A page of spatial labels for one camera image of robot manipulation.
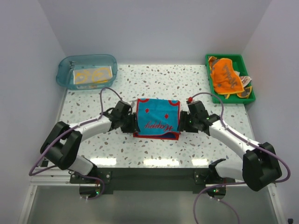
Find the teal transparent plastic bin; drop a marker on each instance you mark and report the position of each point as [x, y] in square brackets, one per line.
[66, 67]

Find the aluminium frame rail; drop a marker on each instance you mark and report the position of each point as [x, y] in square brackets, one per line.
[76, 178]

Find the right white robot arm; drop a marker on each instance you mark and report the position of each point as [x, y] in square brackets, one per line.
[259, 166]

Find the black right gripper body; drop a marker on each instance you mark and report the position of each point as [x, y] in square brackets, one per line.
[188, 122]

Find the red patterned towel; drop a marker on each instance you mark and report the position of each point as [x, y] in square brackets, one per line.
[157, 119]

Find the black metal base rail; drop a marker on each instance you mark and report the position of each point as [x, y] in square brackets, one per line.
[158, 179]

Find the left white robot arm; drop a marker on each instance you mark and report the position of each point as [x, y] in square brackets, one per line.
[62, 145]

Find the orange patterned towel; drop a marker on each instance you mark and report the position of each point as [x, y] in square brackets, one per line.
[225, 80]

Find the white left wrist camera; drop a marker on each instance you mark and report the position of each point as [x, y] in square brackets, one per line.
[133, 103]

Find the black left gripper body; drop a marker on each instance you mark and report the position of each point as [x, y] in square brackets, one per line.
[128, 123]

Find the grey yellow-edged towel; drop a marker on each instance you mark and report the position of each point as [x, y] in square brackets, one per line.
[246, 80]

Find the yellow grey patterned towel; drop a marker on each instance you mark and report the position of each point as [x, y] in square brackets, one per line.
[92, 75]

